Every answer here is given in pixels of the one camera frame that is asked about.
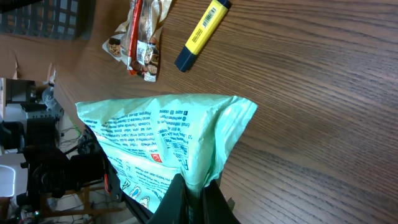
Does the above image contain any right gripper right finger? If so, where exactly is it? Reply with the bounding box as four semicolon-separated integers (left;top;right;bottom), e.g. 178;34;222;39
201;180;240;224

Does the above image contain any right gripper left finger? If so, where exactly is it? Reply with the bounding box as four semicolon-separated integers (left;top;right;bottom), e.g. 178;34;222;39
147;174;188;224

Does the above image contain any teal tissue packet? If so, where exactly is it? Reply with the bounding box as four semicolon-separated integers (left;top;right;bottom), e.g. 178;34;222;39
76;94;257;212

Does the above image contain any yellow highlighter marker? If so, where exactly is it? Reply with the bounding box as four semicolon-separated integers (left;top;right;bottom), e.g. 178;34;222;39
175;0;231;72

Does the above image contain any brown cookie bag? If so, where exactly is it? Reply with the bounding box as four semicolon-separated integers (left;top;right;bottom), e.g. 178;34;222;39
102;0;172;82

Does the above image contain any red snack bar wrapper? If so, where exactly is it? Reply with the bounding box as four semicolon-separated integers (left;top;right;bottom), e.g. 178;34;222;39
127;0;143;75

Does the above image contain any grey plastic mesh basket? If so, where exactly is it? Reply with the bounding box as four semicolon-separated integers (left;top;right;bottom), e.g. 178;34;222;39
1;0;96;40

